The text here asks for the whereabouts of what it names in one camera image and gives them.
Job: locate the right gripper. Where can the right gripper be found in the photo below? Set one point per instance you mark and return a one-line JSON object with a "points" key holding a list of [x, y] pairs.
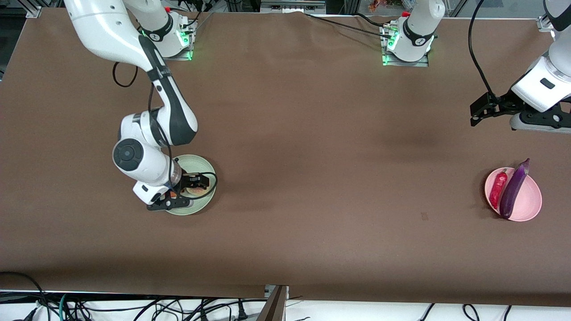
{"points": [[189, 182]]}

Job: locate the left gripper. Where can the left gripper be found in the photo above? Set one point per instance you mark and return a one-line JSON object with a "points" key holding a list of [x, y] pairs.
{"points": [[503, 103]]}

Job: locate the pink green peach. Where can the pink green peach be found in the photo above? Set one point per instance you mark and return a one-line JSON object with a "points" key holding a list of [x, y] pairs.
{"points": [[195, 192]]}

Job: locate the red chili pepper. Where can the red chili pepper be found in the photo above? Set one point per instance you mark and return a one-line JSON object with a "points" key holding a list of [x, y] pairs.
{"points": [[497, 189]]}

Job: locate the long purple eggplant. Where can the long purple eggplant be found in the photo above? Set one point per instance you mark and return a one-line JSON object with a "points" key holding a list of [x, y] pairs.
{"points": [[513, 191]]}

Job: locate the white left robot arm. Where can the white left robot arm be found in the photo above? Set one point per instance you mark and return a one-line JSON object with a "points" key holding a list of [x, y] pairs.
{"points": [[417, 26]]}

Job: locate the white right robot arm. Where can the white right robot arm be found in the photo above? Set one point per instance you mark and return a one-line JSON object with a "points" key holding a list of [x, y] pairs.
{"points": [[102, 31]]}

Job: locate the pale green round plate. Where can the pale green round plate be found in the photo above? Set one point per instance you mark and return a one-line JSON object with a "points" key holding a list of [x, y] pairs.
{"points": [[196, 162]]}

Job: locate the pink round plate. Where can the pink round plate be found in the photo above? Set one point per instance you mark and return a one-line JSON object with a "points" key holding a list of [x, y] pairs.
{"points": [[528, 200]]}

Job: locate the large table cover sheet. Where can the large table cover sheet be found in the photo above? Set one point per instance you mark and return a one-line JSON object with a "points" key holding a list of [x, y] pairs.
{"points": [[285, 111]]}

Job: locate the black power plug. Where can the black power plug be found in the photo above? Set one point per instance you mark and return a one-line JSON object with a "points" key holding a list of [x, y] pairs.
{"points": [[241, 312]]}

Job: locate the aluminium frame corner bracket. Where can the aluminium frame corner bracket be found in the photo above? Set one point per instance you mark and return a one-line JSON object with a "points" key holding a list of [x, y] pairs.
{"points": [[35, 12], [545, 22]]}

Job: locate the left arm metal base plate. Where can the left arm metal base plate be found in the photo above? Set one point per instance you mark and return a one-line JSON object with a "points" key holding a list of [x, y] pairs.
{"points": [[403, 63]]}

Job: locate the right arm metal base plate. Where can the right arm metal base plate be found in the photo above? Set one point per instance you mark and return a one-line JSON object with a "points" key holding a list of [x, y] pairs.
{"points": [[185, 55]]}

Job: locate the dark wooden post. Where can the dark wooden post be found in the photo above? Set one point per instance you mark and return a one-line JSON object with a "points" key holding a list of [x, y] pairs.
{"points": [[274, 307]]}

